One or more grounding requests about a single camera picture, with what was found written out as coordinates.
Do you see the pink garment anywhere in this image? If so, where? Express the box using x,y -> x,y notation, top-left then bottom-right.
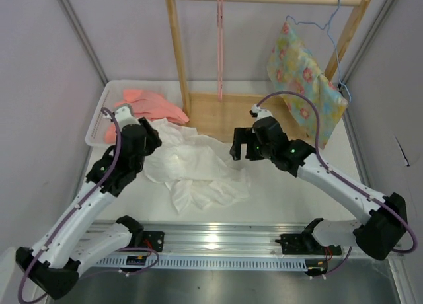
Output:
113,89 -> 190,124

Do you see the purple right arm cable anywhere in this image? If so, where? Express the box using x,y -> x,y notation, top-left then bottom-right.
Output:
254,91 -> 419,280

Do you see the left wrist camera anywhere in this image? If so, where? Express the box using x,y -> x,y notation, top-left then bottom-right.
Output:
113,104 -> 139,127

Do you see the aluminium frame rail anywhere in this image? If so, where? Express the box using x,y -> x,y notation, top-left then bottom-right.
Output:
74,219 -> 406,262

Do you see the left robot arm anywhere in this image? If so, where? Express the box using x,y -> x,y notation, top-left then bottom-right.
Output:
15,118 -> 161,303

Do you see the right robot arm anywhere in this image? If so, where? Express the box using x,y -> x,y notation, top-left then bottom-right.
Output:
230,116 -> 407,260

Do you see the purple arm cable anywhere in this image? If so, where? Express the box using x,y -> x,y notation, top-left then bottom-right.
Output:
254,91 -> 419,280
18,107 -> 159,303

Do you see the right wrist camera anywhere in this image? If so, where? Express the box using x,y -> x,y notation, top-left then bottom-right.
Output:
249,104 -> 273,121

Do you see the floral patterned skirt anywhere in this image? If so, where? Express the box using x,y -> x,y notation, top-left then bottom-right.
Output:
266,22 -> 348,149

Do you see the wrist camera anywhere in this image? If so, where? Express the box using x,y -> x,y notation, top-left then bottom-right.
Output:
249,104 -> 273,121
113,104 -> 139,127

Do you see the white skirt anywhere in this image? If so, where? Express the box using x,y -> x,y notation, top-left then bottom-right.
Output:
144,118 -> 250,214

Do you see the blue wire hanger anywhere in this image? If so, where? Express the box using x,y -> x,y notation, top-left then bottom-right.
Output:
285,0 -> 352,102

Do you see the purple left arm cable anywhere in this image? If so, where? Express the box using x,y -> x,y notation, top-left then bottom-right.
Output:
18,107 -> 159,303

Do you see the pink clothes hanger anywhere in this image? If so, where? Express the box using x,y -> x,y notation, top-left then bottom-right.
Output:
217,0 -> 224,102

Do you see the white plastic basket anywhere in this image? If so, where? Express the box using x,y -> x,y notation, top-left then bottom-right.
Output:
85,79 -> 173,148

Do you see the wooden clothes rack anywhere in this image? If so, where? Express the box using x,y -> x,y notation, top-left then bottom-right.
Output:
165,0 -> 371,142

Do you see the white slotted cable duct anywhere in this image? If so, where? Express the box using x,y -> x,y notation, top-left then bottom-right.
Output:
95,255 -> 307,272

